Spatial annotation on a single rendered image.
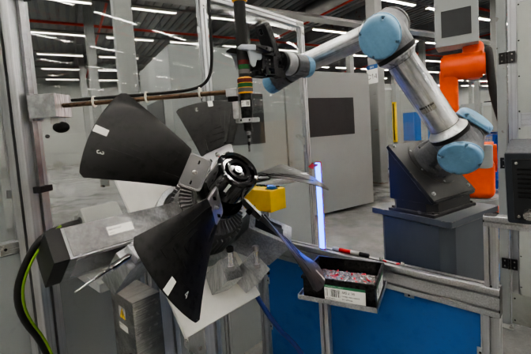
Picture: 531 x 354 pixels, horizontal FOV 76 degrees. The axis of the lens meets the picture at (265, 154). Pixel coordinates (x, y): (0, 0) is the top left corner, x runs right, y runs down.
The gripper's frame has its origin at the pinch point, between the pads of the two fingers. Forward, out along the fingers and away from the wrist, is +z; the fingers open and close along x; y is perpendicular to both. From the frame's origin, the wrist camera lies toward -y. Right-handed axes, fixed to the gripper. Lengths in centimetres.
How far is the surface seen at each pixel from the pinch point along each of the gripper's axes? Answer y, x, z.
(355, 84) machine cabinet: -37, 178, -416
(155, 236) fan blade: 42, -12, 35
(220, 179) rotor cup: 35.0, -4.7, 12.5
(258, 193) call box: 50, 27, -34
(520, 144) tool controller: 31, -60, -37
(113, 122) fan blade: 19.2, 11.0, 30.8
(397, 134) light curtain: 48, 168, -547
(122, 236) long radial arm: 45, 6, 34
